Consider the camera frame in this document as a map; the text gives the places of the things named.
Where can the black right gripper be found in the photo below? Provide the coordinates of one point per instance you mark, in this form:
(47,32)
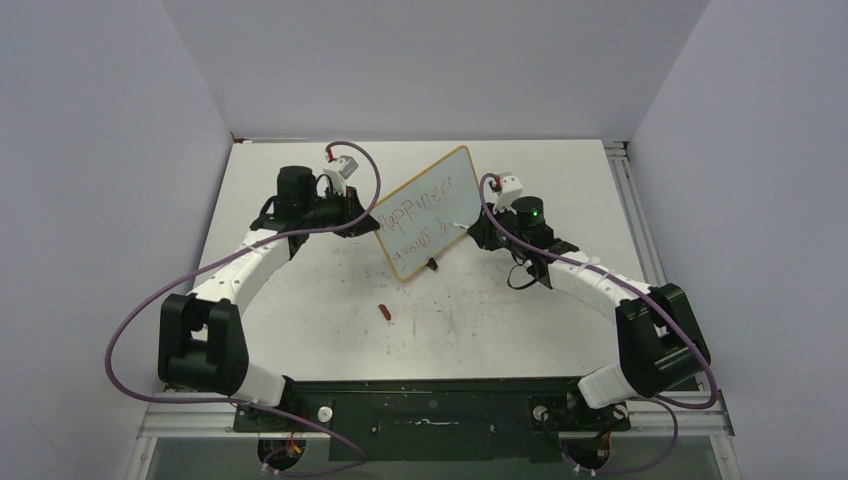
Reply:
(483,229)

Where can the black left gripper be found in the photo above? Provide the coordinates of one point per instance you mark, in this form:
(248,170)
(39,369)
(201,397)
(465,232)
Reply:
(350,206)

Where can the yellow framed whiteboard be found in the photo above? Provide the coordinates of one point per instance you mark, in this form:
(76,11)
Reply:
(415,219)

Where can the red marker cap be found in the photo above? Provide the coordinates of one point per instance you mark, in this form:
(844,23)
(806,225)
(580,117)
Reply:
(385,312)

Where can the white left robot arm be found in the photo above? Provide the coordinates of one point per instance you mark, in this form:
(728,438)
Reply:
(202,344)

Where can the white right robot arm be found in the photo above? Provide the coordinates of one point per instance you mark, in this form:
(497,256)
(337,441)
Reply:
(660,344)

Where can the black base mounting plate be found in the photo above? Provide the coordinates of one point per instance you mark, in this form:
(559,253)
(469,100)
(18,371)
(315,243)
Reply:
(445,420)

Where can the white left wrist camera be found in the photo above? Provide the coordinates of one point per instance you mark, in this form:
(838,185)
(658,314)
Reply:
(338,171)

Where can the aluminium rail right side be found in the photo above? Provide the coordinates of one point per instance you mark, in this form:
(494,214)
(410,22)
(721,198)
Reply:
(624,179)

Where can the aluminium rail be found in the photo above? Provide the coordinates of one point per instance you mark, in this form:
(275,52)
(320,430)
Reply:
(624,179)
(180,416)

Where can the aluminium rail front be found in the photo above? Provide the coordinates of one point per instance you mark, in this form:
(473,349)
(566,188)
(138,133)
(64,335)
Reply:
(180,416)

